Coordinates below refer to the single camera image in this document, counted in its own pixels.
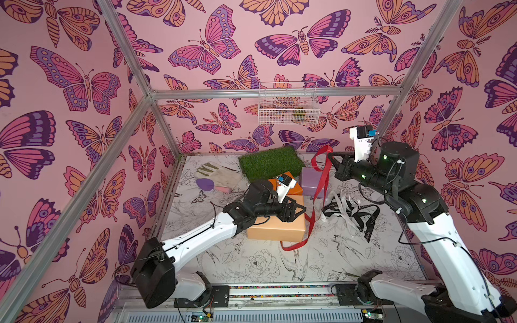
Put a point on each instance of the black lettered ribbon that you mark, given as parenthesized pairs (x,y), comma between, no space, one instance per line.
(370,221)

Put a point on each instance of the green item in basket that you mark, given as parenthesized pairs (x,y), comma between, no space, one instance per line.
(299,114)

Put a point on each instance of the large tan gift box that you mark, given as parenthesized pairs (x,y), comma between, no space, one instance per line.
(275,230)

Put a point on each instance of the red ribbon bow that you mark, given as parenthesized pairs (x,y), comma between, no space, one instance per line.
(311,220)

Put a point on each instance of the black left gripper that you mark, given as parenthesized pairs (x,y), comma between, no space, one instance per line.
(283,207)

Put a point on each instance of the white satin ribbon bow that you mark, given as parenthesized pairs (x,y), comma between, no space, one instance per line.
(348,208)

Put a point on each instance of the lilac gift box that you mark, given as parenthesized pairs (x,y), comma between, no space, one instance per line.
(313,183)

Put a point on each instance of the purple pink hand trowel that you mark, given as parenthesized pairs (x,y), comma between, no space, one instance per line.
(206,184)

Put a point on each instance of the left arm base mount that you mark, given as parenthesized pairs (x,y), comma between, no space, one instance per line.
(215,297)

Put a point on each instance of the white wire basket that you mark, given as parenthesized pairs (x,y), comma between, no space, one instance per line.
(275,106)

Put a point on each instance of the aluminium front rail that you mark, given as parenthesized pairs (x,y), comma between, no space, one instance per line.
(299,302)

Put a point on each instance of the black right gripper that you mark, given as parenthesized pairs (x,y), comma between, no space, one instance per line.
(344,168)

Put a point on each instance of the beige gardening glove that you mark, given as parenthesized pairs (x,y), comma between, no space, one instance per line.
(220,175)

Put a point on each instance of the orange gift box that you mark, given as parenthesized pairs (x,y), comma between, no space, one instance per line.
(294,187)

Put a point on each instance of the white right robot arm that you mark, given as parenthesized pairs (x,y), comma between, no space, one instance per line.
(465,294)

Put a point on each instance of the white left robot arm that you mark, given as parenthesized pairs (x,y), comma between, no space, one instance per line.
(158,271)

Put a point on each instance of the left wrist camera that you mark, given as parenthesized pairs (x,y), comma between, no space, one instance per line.
(283,189)

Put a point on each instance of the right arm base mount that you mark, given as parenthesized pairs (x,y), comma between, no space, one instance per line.
(359,293)

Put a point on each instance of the green artificial grass mat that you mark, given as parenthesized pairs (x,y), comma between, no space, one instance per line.
(271,163)

